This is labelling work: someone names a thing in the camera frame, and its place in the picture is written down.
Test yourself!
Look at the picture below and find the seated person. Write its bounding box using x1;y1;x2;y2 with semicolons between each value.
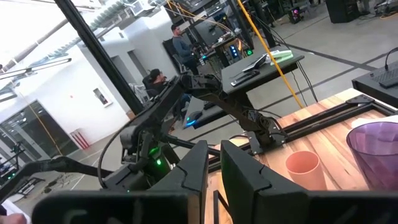
142;68;192;121

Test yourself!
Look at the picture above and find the peach plastic cup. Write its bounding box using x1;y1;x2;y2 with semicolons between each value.
285;151;328;191

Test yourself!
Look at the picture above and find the dark tablet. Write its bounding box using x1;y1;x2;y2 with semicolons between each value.
241;53;269;73

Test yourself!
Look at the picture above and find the standing person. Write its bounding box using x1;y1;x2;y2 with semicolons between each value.
170;24;200;76

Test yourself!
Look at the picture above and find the purple translucent tumbler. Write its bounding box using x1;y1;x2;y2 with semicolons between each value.
346;121;398;191

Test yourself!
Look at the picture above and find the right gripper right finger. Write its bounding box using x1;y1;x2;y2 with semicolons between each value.
220;139;309;224

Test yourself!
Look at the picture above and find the black desk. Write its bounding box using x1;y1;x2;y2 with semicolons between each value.
186;51;305;130

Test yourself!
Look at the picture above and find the black aluminium table frame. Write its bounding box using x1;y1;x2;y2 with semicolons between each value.
208;95;398;174

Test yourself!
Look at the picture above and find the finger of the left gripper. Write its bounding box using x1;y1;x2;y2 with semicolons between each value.
0;156;113;203

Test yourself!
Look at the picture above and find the black frame post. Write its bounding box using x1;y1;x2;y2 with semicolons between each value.
54;0;146;115

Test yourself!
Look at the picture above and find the black light bar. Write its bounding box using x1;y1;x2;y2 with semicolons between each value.
0;57;73;81

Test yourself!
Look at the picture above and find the black smartphone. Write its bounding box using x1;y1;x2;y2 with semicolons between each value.
229;69;261;88

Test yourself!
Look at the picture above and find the yellow cable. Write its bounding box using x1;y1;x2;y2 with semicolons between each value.
235;0;305;110

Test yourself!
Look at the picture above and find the black computer tower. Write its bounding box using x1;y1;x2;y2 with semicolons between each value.
351;60;398;108

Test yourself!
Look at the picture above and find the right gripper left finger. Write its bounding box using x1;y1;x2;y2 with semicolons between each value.
149;139;209;224

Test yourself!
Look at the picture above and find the white checked cloth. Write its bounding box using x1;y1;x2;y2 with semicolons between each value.
351;114;398;129

